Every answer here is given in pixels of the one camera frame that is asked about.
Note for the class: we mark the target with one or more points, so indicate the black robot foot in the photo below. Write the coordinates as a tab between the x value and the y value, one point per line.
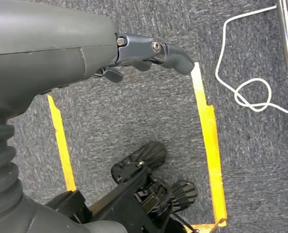
134	199

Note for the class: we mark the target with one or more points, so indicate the yellow floor tape rectangle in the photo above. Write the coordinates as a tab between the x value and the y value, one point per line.
209	144

